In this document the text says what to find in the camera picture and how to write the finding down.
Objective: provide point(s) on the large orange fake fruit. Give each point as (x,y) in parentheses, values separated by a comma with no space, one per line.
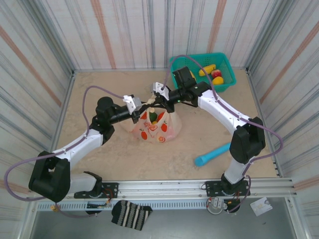
(160,117)

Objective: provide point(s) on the green fake avocado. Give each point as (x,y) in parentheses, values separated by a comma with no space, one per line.
(152,117)

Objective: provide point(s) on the cream plastic bag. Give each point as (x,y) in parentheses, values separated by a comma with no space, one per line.
(174,124)

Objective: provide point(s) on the teal plastic mesh basket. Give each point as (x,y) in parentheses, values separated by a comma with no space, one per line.
(216,58)

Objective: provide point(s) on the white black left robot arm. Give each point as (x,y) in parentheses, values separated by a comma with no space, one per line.
(79,145)

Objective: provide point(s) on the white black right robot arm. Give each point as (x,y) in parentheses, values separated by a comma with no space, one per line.
(219,109)

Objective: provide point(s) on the yellow fake lemon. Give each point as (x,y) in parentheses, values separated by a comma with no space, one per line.
(192,74)

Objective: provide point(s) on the yellow fake banana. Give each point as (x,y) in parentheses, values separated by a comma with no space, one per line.
(207,69)

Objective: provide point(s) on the red fake apple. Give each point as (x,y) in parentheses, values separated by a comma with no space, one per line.
(216,73)

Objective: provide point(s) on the teal plastic tube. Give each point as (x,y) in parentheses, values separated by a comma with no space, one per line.
(209,156)

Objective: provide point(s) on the black striped sock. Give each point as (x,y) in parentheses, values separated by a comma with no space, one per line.
(129,214)

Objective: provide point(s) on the round coil with white connectors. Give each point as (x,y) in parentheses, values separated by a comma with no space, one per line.
(215,203)

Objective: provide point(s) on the grey metal shelf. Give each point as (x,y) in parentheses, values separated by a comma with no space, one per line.
(224,226)

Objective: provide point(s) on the white card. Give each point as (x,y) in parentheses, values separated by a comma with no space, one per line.
(260,206)

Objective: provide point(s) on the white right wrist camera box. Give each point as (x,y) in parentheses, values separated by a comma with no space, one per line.
(159,88)

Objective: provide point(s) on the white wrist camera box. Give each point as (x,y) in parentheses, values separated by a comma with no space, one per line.
(159,88)
(133,103)

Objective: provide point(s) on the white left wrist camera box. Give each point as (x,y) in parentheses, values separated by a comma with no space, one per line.
(133,103)

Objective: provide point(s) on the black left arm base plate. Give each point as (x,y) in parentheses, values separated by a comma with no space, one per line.
(111,189)

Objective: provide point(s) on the aluminium mounting rail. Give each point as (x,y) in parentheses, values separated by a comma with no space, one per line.
(162,186)

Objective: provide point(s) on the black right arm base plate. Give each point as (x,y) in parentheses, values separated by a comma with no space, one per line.
(211,189)

